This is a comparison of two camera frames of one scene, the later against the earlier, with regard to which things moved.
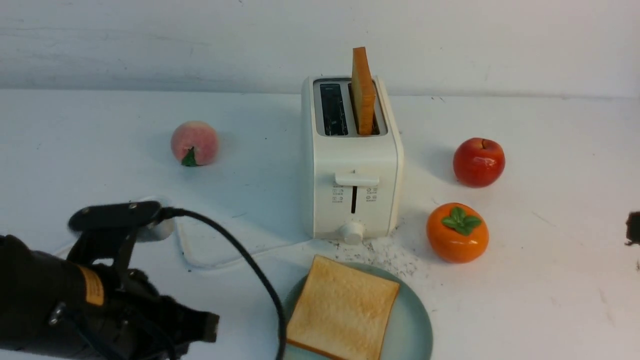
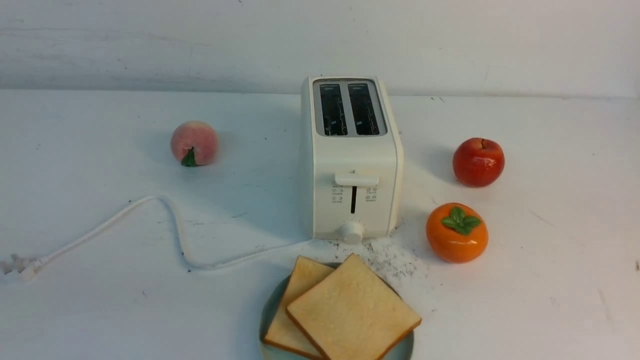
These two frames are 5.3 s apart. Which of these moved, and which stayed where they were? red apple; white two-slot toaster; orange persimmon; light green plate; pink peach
Moved: light green plate
Stayed: orange persimmon; red apple; white two-slot toaster; pink peach
